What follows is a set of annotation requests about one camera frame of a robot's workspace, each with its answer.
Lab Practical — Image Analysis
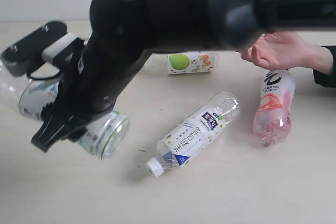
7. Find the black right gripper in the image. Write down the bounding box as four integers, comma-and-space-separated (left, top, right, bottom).
31, 24, 155, 152

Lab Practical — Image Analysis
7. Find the clear bottle green ring label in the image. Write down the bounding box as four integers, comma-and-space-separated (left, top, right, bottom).
1, 63, 130, 160

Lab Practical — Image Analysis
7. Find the white Suntory jasmine tea bottle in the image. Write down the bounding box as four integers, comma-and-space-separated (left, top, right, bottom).
145, 92, 240, 177

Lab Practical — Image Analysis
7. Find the green apple label bottle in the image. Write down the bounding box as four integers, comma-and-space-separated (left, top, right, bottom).
146, 51, 219, 77

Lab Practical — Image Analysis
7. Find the pink peach drink bottle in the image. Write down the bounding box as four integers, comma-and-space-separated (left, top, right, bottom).
253, 70, 296, 145

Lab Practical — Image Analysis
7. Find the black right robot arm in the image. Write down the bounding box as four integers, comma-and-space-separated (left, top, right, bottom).
32, 0, 335, 151

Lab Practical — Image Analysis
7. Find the forearm in black sleeve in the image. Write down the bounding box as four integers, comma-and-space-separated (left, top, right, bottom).
303, 44, 335, 88

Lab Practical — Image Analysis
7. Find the open bare human hand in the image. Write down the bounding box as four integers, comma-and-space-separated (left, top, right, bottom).
240, 31, 313, 69

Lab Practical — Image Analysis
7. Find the black camera cable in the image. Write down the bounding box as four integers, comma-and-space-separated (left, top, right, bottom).
25, 62, 64, 81

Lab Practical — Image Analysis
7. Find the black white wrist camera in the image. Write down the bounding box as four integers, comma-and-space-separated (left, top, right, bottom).
1, 21, 84, 77

